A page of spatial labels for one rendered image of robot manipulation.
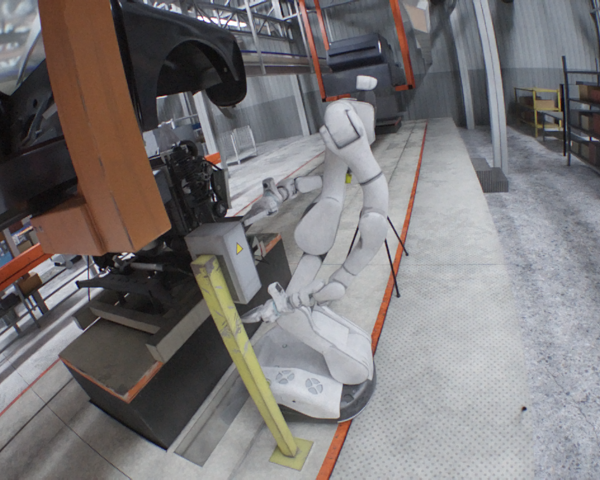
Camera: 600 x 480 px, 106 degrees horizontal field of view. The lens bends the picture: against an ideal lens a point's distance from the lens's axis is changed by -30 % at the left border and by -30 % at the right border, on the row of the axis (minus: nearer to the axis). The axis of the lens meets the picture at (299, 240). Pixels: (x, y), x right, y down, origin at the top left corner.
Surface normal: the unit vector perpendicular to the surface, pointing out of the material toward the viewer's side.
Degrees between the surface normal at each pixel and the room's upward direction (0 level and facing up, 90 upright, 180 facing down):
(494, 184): 90
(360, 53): 64
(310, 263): 90
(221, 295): 90
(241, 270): 90
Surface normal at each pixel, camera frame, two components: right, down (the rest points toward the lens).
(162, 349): 0.90, -0.02
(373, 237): -0.17, 0.62
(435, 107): -0.38, 0.46
